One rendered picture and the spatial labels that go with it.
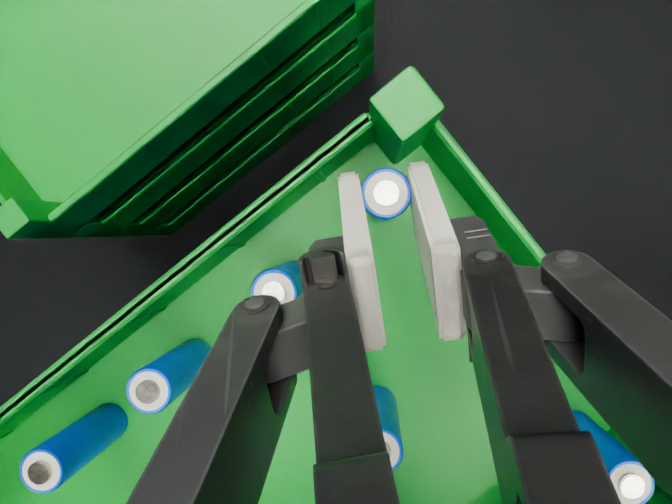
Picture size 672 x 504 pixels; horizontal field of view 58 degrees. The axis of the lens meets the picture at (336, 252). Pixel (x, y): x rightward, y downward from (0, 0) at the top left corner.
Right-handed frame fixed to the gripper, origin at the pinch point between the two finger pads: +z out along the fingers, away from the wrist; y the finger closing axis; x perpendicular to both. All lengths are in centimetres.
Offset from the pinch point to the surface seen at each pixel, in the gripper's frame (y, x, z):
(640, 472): 7.8, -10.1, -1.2
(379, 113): 0.2, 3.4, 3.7
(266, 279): -4.9, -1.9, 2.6
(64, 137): -22.7, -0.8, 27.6
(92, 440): -13.9, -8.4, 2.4
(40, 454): -14.7, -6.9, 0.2
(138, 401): -10.5, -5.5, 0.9
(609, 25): 28, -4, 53
